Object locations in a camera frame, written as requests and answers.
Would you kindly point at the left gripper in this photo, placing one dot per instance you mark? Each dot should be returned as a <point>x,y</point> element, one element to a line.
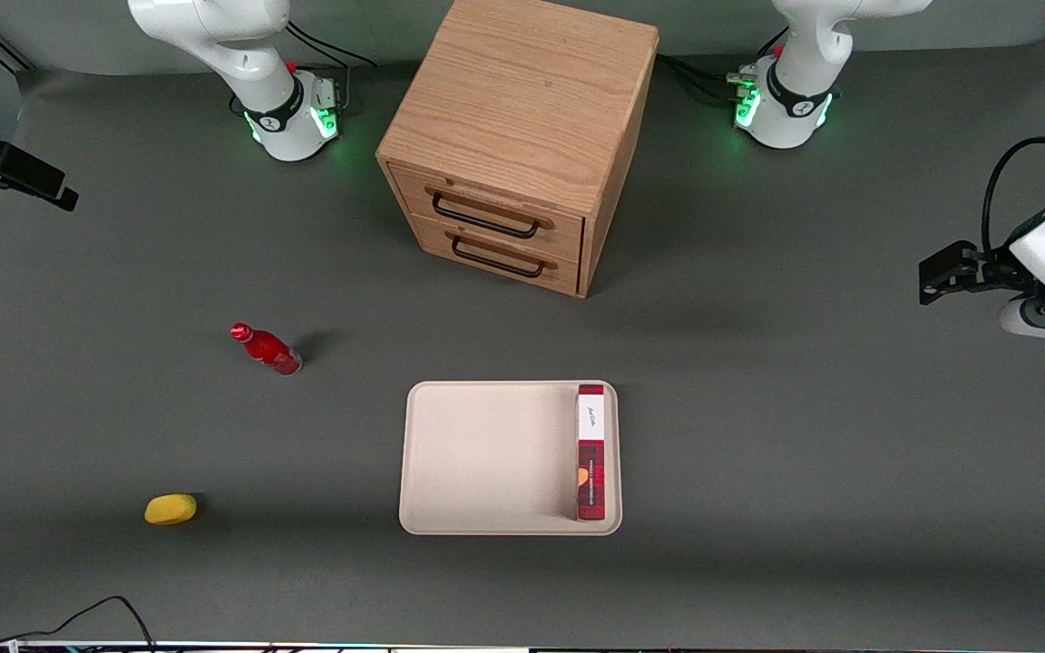
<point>985,269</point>

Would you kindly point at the red coke bottle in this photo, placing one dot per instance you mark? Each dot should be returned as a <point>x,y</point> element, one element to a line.
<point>268,349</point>

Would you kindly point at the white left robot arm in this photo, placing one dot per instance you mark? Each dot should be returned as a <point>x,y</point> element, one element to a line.
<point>795,91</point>

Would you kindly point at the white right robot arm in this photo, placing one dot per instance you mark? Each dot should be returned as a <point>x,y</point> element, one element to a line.
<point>232,45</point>

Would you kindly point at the beige rectangular tray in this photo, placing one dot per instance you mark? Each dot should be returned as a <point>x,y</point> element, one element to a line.
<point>486,453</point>

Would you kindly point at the yellow lemon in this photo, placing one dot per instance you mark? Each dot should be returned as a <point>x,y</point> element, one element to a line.
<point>170,510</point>

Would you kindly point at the red plaid cardboard box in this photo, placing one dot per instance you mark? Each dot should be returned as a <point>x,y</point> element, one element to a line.
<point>591,453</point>

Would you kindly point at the wooden drawer front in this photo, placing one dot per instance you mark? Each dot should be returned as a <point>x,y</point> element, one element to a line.
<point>495,204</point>
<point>504,268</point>

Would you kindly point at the wooden drawer cabinet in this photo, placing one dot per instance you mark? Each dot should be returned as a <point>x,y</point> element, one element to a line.
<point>522,100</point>

